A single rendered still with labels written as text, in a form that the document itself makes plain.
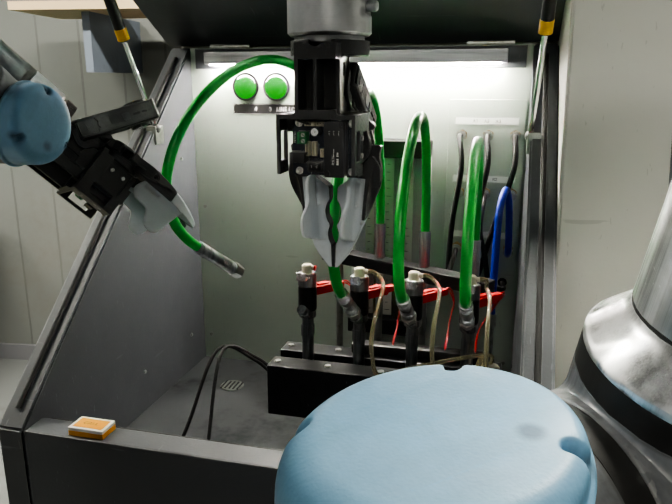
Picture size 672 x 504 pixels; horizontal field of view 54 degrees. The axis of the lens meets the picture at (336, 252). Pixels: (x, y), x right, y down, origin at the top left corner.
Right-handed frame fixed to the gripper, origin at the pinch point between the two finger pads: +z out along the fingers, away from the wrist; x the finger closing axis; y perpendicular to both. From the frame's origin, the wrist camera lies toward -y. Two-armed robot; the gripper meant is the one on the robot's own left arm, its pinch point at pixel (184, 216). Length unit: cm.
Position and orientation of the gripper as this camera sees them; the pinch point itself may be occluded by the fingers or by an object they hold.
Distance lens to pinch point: 90.3
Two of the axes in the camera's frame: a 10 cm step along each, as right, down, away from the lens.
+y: -4.5, 8.0, -4.0
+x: 6.3, -0.3, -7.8
